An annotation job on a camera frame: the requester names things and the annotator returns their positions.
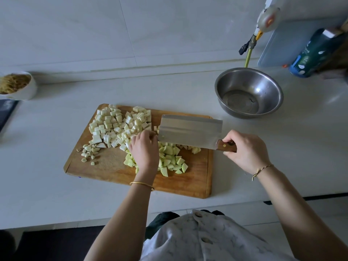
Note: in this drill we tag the white patterned garment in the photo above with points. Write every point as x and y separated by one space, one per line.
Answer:
212 242

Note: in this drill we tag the black gas stove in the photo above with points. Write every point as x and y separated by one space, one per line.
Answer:
6 114

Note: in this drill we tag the wooden cutting board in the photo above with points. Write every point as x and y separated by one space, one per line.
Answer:
109 168

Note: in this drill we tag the white bowl of noodles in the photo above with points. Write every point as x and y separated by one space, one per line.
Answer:
17 86

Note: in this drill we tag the light blue plastic board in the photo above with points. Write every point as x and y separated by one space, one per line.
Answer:
293 43

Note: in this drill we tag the person's left forearm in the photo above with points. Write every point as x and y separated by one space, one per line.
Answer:
117 225

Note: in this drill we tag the black floor mat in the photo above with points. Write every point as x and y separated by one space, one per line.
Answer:
54 244

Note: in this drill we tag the peeled yellow potato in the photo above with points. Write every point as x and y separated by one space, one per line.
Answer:
193 149

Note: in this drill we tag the pile of garlic cloves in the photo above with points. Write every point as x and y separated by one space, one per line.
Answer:
88 152

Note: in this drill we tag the gold bangle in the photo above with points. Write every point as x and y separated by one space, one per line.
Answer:
142 184

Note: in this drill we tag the dark green trousers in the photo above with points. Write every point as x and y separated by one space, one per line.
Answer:
157 223

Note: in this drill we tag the pale green cabbage vegetable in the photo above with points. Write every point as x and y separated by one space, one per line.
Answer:
106 125

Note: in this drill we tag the person's left hand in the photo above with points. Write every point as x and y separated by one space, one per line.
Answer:
144 152

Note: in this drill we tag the person's right hand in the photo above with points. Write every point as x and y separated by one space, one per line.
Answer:
247 152

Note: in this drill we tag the person's right forearm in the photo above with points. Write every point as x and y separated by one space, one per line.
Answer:
304 214

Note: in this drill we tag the dark green bottle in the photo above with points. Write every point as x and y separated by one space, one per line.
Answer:
315 54

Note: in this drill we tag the deep stainless steel bowl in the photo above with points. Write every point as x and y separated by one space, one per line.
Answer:
266 87

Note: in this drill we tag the peeled green cucumber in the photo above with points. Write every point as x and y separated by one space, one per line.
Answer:
171 160

